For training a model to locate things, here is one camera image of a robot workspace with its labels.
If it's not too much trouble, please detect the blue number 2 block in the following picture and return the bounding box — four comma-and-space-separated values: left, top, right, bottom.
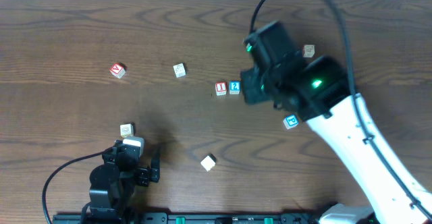
229, 81, 240, 94

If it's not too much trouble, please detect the red letter I block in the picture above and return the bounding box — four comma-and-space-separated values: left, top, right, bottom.
215, 82, 227, 96

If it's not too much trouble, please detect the red letter A block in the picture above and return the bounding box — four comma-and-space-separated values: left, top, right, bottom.
109, 63, 126, 79

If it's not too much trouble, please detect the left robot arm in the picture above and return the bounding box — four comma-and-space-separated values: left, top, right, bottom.
79, 139, 161, 223

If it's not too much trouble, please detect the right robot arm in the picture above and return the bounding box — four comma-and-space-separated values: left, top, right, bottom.
240, 22, 431, 223

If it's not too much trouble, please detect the wooden block with oval drawing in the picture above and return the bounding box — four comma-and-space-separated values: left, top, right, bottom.
120, 123, 134, 138

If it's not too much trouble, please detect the wooden block far right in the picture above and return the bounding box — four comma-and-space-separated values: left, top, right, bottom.
302, 45, 315, 58

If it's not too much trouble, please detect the blue letter P block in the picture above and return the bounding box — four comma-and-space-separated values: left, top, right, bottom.
283, 115, 299, 130

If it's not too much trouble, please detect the plain wooden block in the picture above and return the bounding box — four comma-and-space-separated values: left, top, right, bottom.
200, 155, 216, 171

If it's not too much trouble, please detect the wooden block with line drawing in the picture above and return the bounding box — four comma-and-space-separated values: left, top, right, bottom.
173, 63, 186, 78

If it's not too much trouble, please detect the left black cable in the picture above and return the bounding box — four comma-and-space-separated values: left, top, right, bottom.
41, 149, 109, 224

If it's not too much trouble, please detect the black cable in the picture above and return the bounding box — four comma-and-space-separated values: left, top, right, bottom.
41, 149, 109, 224
249, 0, 432, 221

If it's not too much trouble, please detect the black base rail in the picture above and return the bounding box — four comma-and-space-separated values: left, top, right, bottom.
52, 213, 321, 224

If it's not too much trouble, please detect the right black cable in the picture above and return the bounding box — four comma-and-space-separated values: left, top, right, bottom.
249, 0, 432, 221

